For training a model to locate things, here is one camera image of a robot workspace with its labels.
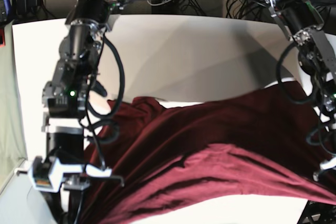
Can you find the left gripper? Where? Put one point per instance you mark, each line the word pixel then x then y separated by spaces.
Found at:
pixel 323 167

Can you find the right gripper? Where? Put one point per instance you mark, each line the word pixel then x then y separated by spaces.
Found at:
pixel 86 171

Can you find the dark red t-shirt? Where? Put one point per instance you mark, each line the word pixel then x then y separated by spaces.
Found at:
pixel 173 158

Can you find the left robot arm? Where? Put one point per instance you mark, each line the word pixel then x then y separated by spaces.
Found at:
pixel 302 24

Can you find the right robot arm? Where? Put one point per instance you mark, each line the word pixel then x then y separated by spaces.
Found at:
pixel 74 155

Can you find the red box at left edge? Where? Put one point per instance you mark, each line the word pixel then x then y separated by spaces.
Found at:
pixel 2 37

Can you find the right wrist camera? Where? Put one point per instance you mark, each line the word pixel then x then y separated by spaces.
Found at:
pixel 46 175

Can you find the blue handled tool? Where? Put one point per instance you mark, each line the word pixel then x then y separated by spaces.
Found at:
pixel 8 7

